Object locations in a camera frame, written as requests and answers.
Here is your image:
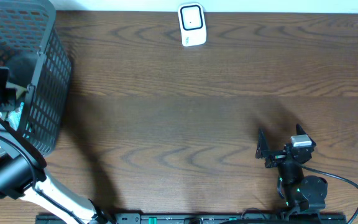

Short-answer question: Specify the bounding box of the dark grey plastic basket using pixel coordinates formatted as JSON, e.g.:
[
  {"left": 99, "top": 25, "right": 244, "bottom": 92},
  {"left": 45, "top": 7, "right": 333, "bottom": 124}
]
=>
[{"left": 0, "top": 0, "right": 71, "bottom": 156}]

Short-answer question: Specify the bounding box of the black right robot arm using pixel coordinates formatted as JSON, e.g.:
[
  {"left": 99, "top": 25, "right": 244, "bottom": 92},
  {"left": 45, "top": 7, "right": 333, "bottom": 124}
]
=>
[{"left": 255, "top": 124, "right": 328, "bottom": 213}]

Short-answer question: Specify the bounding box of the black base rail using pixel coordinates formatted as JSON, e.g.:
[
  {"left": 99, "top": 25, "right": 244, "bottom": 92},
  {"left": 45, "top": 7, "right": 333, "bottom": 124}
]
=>
[{"left": 35, "top": 213, "right": 347, "bottom": 224}]

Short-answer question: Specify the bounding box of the white barcode scanner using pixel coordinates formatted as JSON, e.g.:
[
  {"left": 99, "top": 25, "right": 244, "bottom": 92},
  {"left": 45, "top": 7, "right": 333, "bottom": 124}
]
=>
[{"left": 177, "top": 2, "right": 207, "bottom": 47}]

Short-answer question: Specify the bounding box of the teal Kleenex tissue pack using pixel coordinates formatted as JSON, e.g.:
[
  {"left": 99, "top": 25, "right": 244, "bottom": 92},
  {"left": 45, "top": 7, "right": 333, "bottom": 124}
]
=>
[{"left": 7, "top": 102, "right": 24, "bottom": 130}]

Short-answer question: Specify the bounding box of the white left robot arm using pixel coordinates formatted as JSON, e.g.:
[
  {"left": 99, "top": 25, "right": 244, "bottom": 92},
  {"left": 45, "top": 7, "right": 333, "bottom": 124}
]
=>
[{"left": 0, "top": 118, "right": 115, "bottom": 223}]

